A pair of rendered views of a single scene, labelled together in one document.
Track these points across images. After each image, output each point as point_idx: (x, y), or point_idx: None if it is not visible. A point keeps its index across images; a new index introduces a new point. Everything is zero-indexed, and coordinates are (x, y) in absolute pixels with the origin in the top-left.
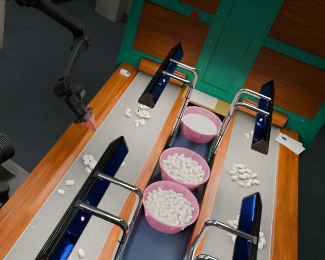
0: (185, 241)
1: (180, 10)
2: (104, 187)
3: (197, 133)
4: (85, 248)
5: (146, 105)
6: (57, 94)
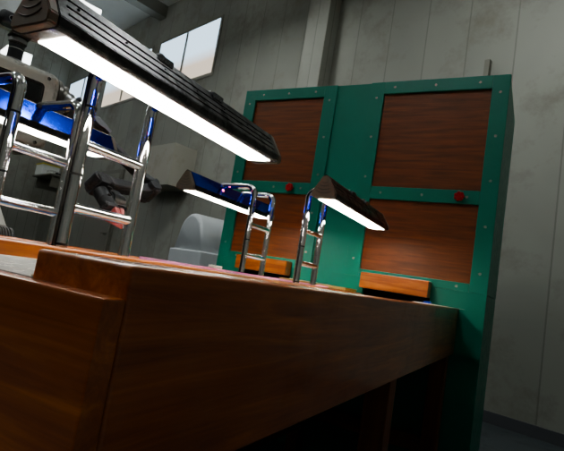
0: None
1: (275, 189)
2: (44, 121)
3: (282, 280)
4: None
5: (184, 187)
6: (86, 187)
